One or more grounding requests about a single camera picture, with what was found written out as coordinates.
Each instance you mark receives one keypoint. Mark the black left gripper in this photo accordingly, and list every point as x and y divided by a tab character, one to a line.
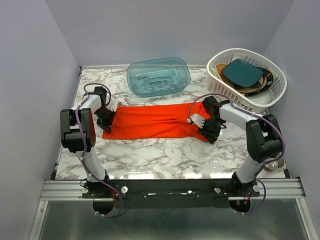
106	125

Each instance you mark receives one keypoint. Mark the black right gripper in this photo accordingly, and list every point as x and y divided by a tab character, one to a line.
211	136

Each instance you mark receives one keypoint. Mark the orange t shirt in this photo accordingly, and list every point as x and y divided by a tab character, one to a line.
155	122

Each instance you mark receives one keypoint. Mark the clear blue plastic tub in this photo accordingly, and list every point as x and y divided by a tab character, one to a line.
158	77

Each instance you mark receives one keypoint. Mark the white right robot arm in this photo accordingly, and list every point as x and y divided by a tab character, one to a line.
264	140

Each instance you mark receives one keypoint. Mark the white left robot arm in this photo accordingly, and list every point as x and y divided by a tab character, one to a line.
78	132

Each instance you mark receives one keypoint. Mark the beige tape roll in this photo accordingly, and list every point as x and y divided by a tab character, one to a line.
272	166

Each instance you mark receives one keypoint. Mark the white plastic laundry basket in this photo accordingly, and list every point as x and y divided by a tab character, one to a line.
257	103

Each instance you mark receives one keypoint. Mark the tan wooden plate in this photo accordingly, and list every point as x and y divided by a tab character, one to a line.
219	69

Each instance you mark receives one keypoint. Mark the teal square plate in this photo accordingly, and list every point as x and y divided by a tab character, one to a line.
242	73

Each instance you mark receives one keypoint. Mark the dark round plate stack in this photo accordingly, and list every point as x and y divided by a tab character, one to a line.
262	85

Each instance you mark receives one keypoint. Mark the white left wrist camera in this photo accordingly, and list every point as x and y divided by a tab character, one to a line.
113	105

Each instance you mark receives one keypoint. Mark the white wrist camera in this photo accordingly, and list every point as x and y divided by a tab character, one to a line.
113	105
197	120

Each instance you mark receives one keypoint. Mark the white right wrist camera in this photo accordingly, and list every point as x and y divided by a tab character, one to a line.
197	120

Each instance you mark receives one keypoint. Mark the aluminium extrusion rail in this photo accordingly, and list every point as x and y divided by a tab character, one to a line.
70	190

